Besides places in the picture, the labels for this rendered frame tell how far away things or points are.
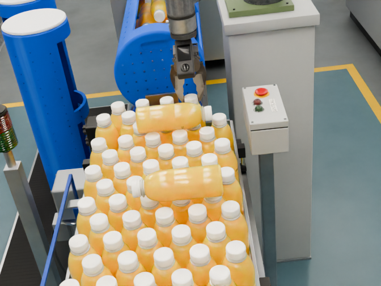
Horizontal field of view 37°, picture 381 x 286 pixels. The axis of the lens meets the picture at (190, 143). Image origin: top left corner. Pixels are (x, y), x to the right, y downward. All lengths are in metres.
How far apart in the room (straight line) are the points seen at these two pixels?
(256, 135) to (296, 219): 1.01
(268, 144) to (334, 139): 1.88
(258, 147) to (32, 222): 0.63
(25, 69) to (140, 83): 0.86
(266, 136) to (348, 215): 1.42
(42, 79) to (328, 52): 2.46
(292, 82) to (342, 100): 1.70
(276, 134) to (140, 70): 0.51
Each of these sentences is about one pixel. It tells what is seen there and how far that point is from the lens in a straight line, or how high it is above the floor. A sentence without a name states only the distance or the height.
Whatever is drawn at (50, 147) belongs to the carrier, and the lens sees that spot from 2.71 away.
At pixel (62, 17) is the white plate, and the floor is 1.04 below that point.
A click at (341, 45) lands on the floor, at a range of 4.48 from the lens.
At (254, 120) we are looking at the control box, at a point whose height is 1.10.
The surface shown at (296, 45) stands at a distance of 2.00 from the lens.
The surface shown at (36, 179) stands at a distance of 3.10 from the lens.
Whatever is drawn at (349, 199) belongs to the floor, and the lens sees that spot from 2.94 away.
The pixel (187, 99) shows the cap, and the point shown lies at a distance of 1.60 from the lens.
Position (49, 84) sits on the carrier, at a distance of 2.54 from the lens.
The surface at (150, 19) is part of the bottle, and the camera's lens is 2.10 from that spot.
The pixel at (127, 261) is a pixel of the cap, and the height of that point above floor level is 1.09.
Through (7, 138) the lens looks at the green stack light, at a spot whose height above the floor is 1.19.
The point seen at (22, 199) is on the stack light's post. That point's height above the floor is 1.01.
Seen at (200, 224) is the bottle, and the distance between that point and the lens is 1.21.
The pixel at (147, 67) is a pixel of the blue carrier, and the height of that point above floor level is 1.12.
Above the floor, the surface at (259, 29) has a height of 1.12.
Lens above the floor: 1.88
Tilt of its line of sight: 34 degrees down
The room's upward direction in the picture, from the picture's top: 7 degrees counter-clockwise
